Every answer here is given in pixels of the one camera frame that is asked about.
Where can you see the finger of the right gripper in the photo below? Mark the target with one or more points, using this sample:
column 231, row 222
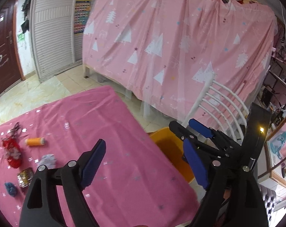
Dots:
column 183, row 133
column 202, row 128

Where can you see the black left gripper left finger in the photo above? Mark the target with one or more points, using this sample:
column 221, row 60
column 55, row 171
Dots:
column 42, row 207

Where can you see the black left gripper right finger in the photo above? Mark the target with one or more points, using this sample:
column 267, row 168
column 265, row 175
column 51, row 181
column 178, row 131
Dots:
column 219, row 170

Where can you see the orange trash bin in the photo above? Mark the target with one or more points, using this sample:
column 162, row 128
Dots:
column 172, row 148

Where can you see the blue knitted sock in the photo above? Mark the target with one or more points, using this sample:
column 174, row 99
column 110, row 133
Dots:
column 11, row 189

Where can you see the white metal chair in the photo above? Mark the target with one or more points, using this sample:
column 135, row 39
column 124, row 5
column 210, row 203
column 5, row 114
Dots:
column 223, row 106

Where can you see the shiny gold snack wrapper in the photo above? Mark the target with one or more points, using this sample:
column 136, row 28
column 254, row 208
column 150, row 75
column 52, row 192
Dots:
column 25, row 177

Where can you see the crumpled white paper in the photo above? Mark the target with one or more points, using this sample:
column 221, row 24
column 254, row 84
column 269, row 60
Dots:
column 47, row 160

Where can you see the orange thread spool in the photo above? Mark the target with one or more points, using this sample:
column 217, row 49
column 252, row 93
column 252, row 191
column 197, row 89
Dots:
column 32, row 142

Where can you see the pink star tablecloth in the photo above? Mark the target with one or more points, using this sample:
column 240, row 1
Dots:
column 135, row 184

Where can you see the pink tree pattern curtain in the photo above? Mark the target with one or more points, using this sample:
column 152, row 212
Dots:
column 164, row 51

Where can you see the dark red door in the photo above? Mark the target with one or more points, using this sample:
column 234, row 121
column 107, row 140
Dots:
column 11, row 72

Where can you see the white louvered wardrobe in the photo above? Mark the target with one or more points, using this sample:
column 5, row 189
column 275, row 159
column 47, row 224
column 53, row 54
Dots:
column 52, row 36

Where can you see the hanging black bag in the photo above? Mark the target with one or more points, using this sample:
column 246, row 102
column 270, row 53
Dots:
column 26, row 10

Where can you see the colourful wall chart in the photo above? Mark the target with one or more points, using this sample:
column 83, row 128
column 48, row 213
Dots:
column 81, row 15

